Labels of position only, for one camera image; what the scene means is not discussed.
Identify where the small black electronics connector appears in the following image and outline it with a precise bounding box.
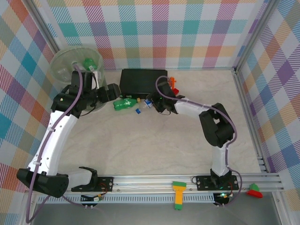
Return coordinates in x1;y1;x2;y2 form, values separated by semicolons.
80;194;104;204
213;192;232;205

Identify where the red green toy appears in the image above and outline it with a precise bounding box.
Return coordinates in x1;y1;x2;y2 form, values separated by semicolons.
246;183;263;199

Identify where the white slotted cable duct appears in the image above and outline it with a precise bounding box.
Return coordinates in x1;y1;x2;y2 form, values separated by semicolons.
37;194;215;204

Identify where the green plastic soda bottle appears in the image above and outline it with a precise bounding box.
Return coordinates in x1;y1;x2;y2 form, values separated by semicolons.
83;57;100;72
113;97;141;111

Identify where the orange plastic toy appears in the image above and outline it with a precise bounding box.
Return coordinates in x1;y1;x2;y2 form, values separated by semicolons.
167;76;178;90

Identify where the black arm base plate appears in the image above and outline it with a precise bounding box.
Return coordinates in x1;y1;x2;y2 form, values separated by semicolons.
71;176;115;193
195;175;240;191

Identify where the aluminium mounting rail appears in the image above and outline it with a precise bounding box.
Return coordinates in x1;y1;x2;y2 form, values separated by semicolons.
24;172;283;195

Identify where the aluminium frame post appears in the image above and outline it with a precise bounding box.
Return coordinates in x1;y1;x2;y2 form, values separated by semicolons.
233;0;282;73
27;0;62;53

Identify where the black hard case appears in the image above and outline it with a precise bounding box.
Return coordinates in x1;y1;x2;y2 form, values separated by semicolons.
119;68;168;99

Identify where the yellow green toy block stack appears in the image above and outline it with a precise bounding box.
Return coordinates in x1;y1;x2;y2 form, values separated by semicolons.
172;180;187;211

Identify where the clear plastic bin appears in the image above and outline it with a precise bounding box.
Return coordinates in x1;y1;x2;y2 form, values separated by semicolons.
48;46;110;112

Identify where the clear bottle blue white label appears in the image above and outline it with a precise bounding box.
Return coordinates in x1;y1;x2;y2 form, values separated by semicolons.
135;99;157;115

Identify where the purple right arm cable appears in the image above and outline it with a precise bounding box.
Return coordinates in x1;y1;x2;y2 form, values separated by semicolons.
156;75;242;208

